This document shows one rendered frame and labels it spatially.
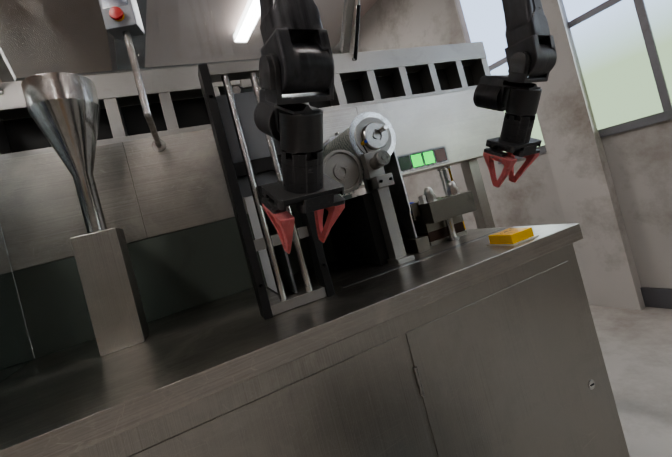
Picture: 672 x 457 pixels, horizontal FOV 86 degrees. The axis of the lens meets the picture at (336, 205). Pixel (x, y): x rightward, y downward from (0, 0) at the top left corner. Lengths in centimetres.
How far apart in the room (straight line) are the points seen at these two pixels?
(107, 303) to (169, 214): 36
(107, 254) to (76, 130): 29
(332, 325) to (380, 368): 14
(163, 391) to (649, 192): 264
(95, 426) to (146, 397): 7
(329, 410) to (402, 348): 17
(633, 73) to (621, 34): 23
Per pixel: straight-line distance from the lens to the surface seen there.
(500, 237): 93
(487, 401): 91
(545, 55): 81
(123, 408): 64
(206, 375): 63
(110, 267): 97
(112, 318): 98
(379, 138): 103
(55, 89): 103
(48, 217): 127
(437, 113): 163
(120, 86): 133
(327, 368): 70
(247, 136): 83
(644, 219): 284
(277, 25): 46
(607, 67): 279
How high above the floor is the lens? 108
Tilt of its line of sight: level
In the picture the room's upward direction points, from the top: 15 degrees counter-clockwise
